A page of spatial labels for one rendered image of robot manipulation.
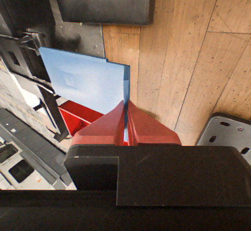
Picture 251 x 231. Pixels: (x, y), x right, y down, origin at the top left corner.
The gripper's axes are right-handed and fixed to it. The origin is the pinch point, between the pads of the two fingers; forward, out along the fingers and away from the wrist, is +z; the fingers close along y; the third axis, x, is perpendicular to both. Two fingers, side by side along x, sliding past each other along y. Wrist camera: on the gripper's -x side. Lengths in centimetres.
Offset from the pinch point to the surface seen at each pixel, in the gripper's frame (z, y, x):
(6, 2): 14.7, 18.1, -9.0
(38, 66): 15.4, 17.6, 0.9
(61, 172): 200, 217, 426
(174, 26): 8.4, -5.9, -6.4
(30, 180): 177, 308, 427
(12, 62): 16.8, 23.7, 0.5
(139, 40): 10.9, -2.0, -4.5
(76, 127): 18.9, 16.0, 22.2
